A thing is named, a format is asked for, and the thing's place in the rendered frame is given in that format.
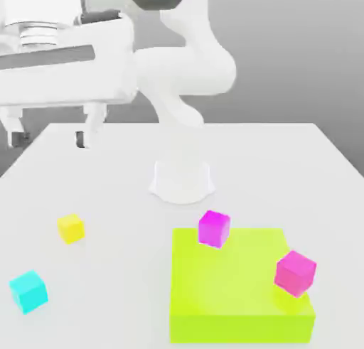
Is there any small magenta cube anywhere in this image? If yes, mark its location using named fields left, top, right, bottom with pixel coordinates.
left=198, top=209, right=231, bottom=249

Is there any small cyan cube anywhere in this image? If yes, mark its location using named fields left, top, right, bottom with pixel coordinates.
left=8, top=269, right=49, bottom=315

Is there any small yellow cube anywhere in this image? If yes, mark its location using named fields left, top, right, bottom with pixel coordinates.
left=56, top=213, right=86, bottom=245

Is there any small pink cube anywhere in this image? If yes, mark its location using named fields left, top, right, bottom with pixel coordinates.
left=273, top=249, right=318, bottom=299

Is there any large lime green box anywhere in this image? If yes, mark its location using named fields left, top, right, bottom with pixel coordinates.
left=169, top=227, right=316, bottom=345

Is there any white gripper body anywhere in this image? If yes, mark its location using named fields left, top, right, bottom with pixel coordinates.
left=0, top=13, right=139, bottom=109

